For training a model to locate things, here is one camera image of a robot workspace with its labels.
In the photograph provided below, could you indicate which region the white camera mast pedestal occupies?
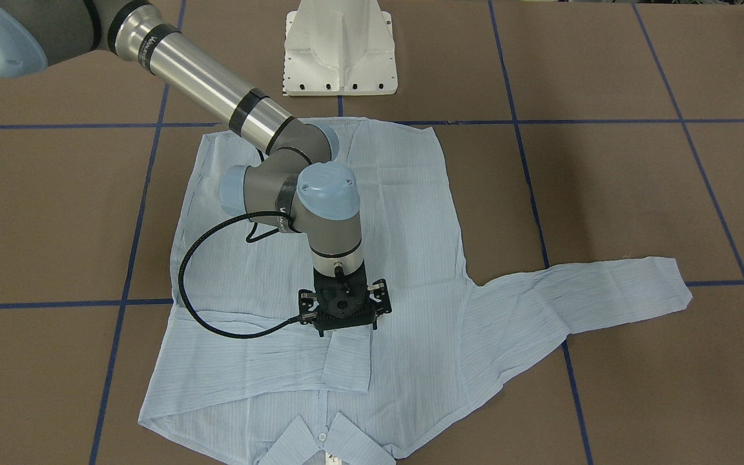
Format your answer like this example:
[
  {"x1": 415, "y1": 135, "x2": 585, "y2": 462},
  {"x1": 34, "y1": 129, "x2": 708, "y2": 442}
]
[{"x1": 282, "y1": 1, "x2": 398, "y2": 96}]

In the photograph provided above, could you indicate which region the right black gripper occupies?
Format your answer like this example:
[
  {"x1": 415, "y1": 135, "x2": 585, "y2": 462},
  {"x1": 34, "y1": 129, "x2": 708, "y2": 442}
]
[{"x1": 313, "y1": 268, "x2": 376, "y2": 333}]

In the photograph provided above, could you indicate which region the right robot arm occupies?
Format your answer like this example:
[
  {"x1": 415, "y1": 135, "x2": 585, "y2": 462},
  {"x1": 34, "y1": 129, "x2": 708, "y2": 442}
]
[{"x1": 0, "y1": 1, "x2": 391, "y2": 338}]

